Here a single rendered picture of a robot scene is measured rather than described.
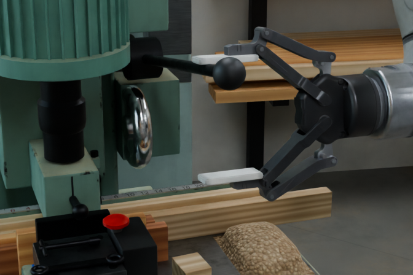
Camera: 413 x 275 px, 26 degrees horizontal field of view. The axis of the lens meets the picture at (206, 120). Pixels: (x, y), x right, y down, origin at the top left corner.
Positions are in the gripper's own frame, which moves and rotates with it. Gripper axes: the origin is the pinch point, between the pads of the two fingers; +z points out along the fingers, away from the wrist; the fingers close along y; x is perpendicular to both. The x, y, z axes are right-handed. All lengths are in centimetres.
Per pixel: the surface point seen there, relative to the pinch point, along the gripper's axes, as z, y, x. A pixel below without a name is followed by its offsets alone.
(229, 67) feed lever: 0.5, 7.1, 9.5
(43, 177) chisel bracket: 17.4, -7.5, -12.8
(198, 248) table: -2.7, -20.3, -15.5
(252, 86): -78, -27, -194
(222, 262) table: -4.5, -21.0, -10.8
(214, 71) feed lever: 1.7, 6.6, 8.2
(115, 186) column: 3.7, -16.1, -37.4
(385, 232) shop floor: -124, -83, -183
